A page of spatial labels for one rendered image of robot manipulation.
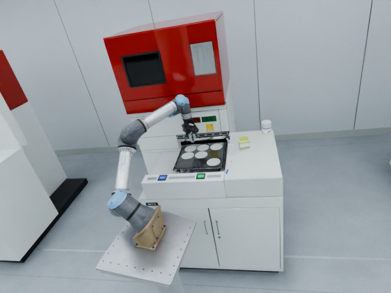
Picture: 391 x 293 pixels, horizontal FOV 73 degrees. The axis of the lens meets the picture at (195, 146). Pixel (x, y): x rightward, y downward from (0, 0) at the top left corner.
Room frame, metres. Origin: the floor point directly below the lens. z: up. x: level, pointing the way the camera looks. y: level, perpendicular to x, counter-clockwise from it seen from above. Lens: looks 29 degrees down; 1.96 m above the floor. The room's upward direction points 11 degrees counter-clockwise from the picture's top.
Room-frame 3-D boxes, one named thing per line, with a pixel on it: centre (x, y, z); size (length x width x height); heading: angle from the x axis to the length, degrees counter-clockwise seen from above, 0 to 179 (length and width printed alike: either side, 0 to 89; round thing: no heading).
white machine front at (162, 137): (2.01, 0.10, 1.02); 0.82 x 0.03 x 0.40; 75
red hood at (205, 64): (2.32, 0.02, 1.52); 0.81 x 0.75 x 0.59; 75
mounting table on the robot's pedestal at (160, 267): (1.07, 0.35, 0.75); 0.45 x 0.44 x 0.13; 156
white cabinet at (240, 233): (1.63, -0.08, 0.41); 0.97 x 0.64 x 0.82; 75
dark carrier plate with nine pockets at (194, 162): (1.75, -0.03, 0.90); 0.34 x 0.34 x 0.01; 75
